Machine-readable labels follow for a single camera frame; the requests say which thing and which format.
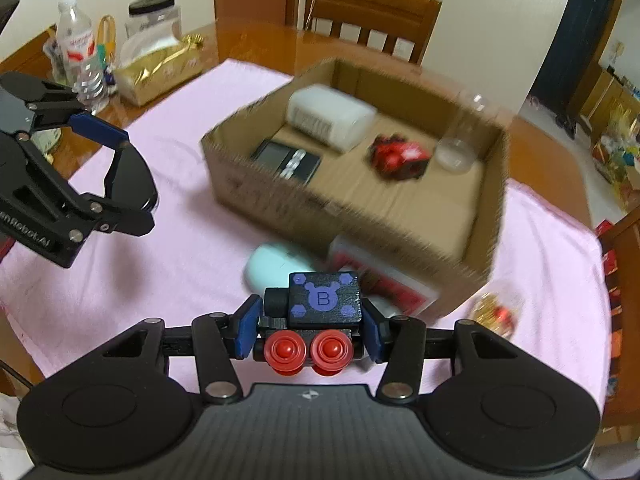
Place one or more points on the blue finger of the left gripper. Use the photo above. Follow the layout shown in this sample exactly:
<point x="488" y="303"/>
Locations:
<point x="130" y="193"/>
<point x="31" y="104"/>

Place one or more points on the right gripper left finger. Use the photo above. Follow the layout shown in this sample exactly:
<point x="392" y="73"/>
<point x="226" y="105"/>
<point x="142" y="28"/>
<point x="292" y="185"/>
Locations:
<point x="218" y="339"/>

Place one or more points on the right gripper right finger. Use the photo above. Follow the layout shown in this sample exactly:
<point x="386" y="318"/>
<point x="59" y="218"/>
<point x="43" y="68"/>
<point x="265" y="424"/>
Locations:
<point x="399" y="343"/>

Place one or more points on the pink card box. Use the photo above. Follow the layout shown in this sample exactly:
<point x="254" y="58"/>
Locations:
<point x="377" y="278"/>

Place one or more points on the black toy train red wheels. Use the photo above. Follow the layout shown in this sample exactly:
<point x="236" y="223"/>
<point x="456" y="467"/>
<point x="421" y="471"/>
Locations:
<point x="316" y="320"/>

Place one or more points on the mint green case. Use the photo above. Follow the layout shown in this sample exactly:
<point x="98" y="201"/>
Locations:
<point x="271" y="264"/>

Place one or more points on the pill bottle silver cap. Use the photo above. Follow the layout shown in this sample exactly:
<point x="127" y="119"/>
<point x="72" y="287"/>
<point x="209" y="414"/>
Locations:
<point x="497" y="307"/>

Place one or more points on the black digital timer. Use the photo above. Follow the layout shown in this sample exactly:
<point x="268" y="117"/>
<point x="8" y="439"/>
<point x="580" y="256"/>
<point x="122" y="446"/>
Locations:
<point x="288" y="162"/>

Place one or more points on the clear glass cup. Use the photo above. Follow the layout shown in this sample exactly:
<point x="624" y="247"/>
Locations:
<point x="459" y="146"/>

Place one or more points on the clear water bottle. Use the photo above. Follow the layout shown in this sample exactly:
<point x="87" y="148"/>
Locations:
<point x="75" y="39"/>

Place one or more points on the cardboard box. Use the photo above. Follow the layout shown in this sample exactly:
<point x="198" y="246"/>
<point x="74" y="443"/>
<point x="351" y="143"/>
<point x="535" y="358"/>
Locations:
<point x="441" y="229"/>

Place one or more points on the gold tissue pack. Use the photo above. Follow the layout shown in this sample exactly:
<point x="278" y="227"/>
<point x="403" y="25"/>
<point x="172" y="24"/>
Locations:
<point x="158" y="72"/>

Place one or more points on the black lid plastic jar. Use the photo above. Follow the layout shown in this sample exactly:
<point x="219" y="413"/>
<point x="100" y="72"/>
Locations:
<point x="144" y="14"/>

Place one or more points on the pink tablecloth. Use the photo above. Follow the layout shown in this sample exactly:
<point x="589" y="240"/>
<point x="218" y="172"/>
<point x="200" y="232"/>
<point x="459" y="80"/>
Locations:
<point x="192" y="261"/>

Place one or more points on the white plastic bottle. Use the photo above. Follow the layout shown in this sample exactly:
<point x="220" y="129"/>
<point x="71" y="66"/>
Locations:
<point x="331" y="117"/>

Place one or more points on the right wooden chair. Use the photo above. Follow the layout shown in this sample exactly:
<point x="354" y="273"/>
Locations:
<point x="620" y="247"/>

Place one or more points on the wooden chair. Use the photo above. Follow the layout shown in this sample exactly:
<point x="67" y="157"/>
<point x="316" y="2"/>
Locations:
<point x="409" y="20"/>
<point x="620" y="247"/>

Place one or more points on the wooden cabinet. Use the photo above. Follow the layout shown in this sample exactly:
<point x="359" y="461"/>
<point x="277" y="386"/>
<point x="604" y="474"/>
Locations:
<point x="605" y="96"/>

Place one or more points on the left wooden chair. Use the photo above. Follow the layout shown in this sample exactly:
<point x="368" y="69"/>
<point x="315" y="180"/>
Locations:
<point x="409" y="20"/>

